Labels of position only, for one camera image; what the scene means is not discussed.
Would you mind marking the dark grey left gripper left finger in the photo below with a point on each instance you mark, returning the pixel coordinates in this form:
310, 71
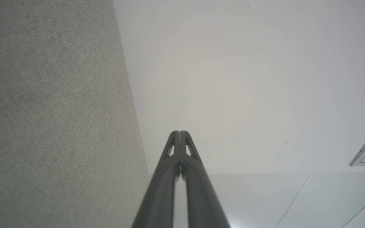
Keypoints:
160, 196

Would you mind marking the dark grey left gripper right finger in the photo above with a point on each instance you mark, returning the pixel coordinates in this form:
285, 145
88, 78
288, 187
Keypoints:
201, 202

